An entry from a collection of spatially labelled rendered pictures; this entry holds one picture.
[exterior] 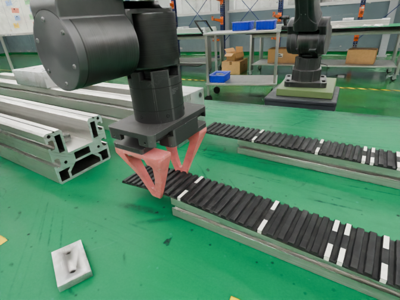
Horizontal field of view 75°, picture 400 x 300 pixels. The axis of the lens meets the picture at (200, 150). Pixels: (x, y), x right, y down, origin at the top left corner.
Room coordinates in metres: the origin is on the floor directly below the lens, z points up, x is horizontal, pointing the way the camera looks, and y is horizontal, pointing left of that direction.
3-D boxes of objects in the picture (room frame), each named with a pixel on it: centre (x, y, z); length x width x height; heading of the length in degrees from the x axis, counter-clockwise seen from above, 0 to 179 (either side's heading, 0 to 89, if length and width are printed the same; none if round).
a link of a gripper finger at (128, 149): (0.28, 0.05, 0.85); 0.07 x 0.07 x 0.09; 56
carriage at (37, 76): (0.77, 0.42, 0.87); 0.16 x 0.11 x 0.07; 56
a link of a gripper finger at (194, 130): (0.30, 0.04, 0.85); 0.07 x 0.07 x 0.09; 56
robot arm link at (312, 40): (0.78, -0.33, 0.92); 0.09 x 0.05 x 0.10; 143
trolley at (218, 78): (3.56, -0.59, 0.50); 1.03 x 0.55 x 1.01; 72
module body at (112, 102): (0.77, 0.42, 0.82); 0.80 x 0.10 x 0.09; 56
